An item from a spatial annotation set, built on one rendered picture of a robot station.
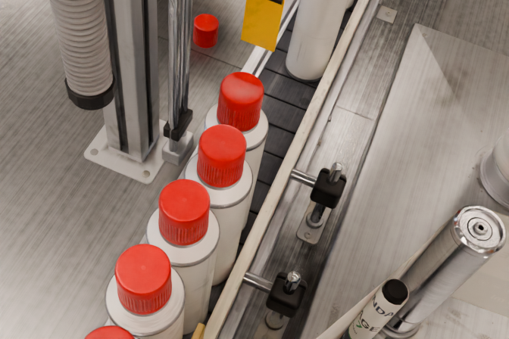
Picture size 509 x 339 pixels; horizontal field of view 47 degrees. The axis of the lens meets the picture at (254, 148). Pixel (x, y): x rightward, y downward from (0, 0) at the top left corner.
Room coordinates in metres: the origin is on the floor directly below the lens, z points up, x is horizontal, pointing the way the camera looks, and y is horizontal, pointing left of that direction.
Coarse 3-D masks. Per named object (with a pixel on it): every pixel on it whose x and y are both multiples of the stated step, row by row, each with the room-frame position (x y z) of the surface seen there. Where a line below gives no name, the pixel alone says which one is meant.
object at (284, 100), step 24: (288, 48) 0.54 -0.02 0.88; (264, 72) 0.49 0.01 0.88; (264, 96) 0.46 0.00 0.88; (288, 96) 0.46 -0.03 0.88; (312, 96) 0.47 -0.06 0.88; (288, 120) 0.43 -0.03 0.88; (288, 144) 0.39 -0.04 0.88; (264, 168) 0.35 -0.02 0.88; (264, 192) 0.32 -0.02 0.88; (240, 240) 0.26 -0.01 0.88; (216, 288) 0.21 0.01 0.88
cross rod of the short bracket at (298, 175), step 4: (292, 172) 0.34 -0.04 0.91; (296, 172) 0.34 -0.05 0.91; (300, 172) 0.34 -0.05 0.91; (292, 176) 0.33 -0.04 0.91; (296, 176) 0.33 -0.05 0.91; (300, 176) 0.33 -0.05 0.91; (304, 176) 0.33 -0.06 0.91; (308, 176) 0.34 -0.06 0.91; (312, 176) 0.34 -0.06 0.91; (296, 180) 0.33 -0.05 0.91; (300, 180) 0.33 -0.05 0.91; (304, 180) 0.33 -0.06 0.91; (308, 180) 0.33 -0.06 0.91; (312, 180) 0.33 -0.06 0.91; (304, 184) 0.33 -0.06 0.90; (308, 184) 0.33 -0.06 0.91; (312, 184) 0.33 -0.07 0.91
